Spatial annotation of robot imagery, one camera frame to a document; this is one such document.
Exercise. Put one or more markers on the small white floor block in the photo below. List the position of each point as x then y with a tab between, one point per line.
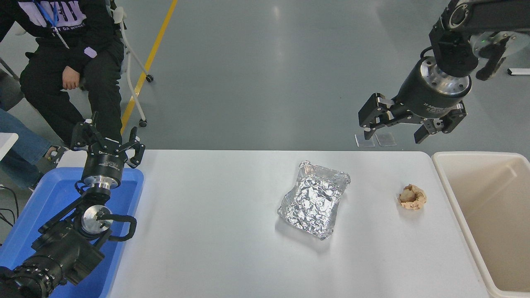
519	71

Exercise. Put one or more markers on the crinkled foil tray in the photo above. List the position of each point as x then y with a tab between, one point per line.
312	200

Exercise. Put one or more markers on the person's leg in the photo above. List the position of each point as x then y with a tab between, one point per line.
20	145

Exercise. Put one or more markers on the blue plastic tray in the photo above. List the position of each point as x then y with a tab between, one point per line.
54	194

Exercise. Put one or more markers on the white side table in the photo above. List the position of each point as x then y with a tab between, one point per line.
6	145

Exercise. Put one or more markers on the white wheeled chair frame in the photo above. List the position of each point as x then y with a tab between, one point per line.
131	78

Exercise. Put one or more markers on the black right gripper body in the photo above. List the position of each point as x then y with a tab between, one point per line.
426	101

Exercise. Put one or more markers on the person's hand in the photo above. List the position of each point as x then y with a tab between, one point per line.
71	78

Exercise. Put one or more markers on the large pale bin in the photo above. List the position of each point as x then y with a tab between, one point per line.
497	215

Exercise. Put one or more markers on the seated person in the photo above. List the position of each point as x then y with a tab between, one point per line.
99	82

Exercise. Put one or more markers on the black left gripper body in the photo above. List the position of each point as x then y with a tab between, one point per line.
103	165

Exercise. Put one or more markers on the clear floor plate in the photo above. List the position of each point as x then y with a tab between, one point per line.
386	139
364	140

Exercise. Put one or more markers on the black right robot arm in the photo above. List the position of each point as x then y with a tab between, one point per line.
451	45

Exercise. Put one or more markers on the crumpled tan paper ball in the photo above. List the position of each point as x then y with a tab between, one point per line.
412	198

